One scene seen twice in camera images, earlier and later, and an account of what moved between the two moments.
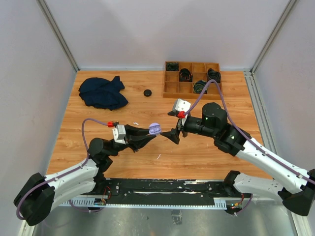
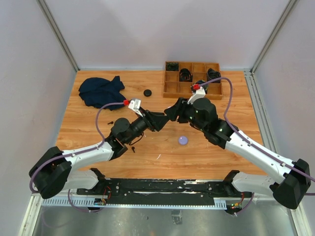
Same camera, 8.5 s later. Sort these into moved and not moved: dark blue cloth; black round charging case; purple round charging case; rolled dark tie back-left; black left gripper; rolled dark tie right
Moved: black left gripper; purple round charging case
Not moved: rolled dark tie right; rolled dark tie back-left; dark blue cloth; black round charging case
